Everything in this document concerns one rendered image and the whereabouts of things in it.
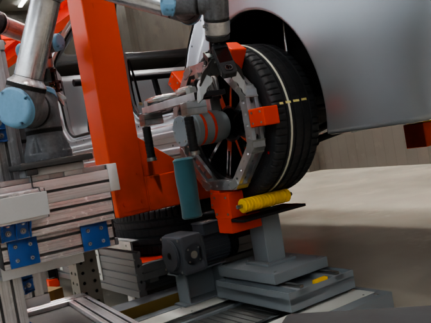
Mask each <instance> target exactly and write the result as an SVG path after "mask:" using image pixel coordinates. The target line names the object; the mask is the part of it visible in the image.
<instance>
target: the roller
mask: <svg viewBox="0 0 431 323"><path fill-rule="evenodd" d="M291 196H292V192H290V191H289V190H288V189H286V188H284V189H281V190H275V191H272V192H268V193H264V194H260V195H255V196H252V197H247V198H243V199H240V200H239V202H238V205H237V206H236V209H237V210H238V209H239V210H240V211H241V212H242V213H246V212H249V211H254V210H258V209H261V208H266V207H268V206H273V205H276V204H281V203H285V202H288V201H290V199H291Z"/></svg>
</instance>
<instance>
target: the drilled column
mask: <svg viewBox="0 0 431 323"><path fill-rule="evenodd" d="M83 255H84V260H85V261H83V262H80V263H75V264H72V265H68V266H69V273H70V277H71V284H72V291H73V295H76V294H80V293H85V294H87V295H89V296H91V297H93V298H95V299H96V300H98V301H100V302H102V303H105V302H104V299H103V291H102V288H101V280H100V277H99V269H98V265H97V258H96V252H95V251H90V252H87V253H83Z"/></svg>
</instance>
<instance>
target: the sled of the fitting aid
mask: <svg viewBox="0 0 431 323"><path fill-rule="evenodd" d="M215 283H216V288H217V295H218V297H220V298H224V299H229V300H233V301H239V302H244V303H248V304H253V305H257V306H262V307H265V308H271V309H274V310H280V311H286V312H289V313H293V312H295V311H298V310H301V309H303V308H306V307H308V306H310V305H313V304H315V303H317V302H320V301H323V300H325V299H328V298H330V297H333V296H335V295H337V294H340V293H343V292H345V291H347V290H350V289H352V288H355V280H354V275H353V269H342V268H335V267H325V268H322V269H319V270H316V271H314V272H311V273H308V274H305V275H303V276H300V277H297V278H294V279H292V280H289V281H286V282H284V283H280V284H278V285H270V284H266V283H259V282H254V281H247V280H243V279H235V278H231V277H224V278H222V279H218V280H216V281H215Z"/></svg>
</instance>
